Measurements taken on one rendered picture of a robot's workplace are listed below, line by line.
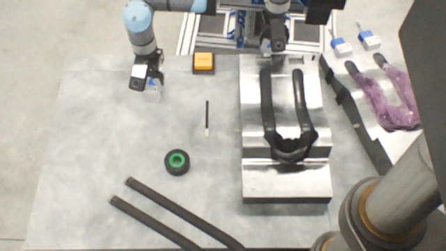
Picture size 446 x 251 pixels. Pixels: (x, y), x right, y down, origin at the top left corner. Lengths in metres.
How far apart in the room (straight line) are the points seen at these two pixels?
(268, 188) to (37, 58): 1.88
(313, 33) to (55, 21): 1.57
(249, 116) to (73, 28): 1.78
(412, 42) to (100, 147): 1.23
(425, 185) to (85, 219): 1.10
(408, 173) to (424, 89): 0.15
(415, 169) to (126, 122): 1.17
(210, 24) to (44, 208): 1.48
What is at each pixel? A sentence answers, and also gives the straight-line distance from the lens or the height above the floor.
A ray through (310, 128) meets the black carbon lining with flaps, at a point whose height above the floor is 0.92.
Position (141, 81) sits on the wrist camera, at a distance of 1.35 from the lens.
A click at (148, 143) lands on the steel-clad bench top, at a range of 1.45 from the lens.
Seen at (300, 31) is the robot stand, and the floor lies 0.21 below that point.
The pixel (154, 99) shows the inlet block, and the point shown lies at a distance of 1.50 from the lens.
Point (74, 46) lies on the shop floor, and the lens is 2.83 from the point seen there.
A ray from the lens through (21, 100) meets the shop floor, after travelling 2.70.
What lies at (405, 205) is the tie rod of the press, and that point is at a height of 1.63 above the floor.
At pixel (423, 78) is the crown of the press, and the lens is 0.33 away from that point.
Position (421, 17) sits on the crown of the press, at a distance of 0.34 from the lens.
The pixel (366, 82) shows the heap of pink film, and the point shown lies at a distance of 1.50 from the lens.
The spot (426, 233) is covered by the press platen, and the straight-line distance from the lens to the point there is 0.61.
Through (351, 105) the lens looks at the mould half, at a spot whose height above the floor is 0.86.
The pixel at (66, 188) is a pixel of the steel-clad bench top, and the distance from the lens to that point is 1.45.
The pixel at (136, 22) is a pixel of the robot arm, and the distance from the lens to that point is 1.23.
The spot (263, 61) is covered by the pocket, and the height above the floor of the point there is 0.86.
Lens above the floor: 2.07
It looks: 60 degrees down
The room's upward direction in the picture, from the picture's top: straight up
